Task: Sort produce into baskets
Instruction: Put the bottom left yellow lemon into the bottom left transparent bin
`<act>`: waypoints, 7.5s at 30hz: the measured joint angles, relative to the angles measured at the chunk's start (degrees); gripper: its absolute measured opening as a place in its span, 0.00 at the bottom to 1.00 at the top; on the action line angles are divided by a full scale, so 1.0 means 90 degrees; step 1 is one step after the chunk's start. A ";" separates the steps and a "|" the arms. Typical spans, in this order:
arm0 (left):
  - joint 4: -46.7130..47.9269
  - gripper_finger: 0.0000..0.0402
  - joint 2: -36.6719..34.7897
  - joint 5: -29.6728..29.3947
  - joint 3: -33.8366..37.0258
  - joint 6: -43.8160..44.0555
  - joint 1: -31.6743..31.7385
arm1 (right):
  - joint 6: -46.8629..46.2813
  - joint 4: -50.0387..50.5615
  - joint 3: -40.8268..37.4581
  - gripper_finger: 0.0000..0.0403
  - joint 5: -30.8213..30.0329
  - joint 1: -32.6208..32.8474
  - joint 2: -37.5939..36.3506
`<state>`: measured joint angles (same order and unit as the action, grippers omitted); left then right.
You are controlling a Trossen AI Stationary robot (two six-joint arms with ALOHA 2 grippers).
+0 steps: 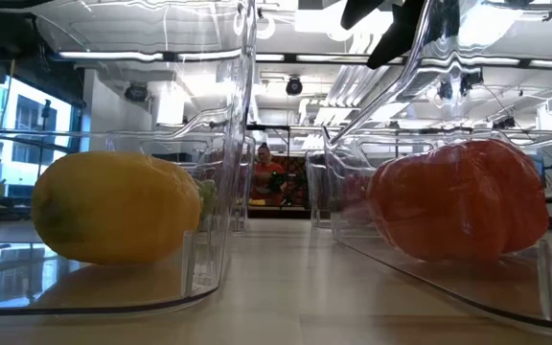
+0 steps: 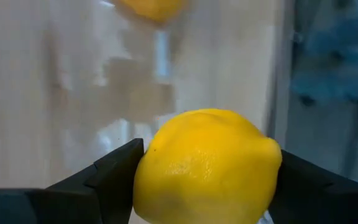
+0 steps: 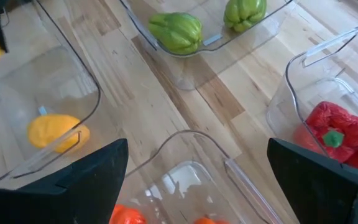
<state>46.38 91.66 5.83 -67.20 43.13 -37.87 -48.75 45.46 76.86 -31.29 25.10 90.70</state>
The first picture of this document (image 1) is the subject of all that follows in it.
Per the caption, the clear plastic bin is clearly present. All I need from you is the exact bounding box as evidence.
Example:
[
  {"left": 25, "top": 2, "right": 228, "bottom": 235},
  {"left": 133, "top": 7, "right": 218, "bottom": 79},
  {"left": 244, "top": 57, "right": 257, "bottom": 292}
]
[
  {"left": 0, "top": 0, "right": 259, "bottom": 318},
  {"left": 304, "top": 135, "right": 497, "bottom": 232},
  {"left": 322, "top": 0, "right": 552, "bottom": 337},
  {"left": 105, "top": 132, "right": 257, "bottom": 235}
]

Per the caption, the orange-red ribbed tomato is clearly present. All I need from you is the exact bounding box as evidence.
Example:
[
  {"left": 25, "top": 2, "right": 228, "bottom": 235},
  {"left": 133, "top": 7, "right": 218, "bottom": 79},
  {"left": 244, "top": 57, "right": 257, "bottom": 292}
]
[{"left": 365, "top": 138, "right": 550, "bottom": 264}]

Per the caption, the green bell pepper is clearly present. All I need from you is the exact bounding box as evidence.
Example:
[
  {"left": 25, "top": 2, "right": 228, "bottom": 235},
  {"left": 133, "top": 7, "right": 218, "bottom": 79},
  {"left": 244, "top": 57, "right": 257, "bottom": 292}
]
[{"left": 195, "top": 177, "right": 219, "bottom": 227}]

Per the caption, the yellow lemon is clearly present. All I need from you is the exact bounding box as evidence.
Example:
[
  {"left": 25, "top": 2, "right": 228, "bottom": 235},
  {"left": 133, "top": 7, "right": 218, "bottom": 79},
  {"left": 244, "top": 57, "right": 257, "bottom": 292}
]
[{"left": 30, "top": 150, "right": 203, "bottom": 266}]

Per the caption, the black ceiling camera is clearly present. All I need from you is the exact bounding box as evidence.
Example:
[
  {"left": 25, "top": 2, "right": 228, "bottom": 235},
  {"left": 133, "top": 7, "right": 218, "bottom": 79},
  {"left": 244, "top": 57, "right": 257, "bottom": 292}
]
[{"left": 285, "top": 75, "right": 305, "bottom": 98}]

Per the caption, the person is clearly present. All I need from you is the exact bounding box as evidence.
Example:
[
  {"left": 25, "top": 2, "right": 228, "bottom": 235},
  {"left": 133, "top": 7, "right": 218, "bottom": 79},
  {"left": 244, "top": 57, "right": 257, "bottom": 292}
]
[{"left": 251, "top": 141, "right": 288, "bottom": 203}]

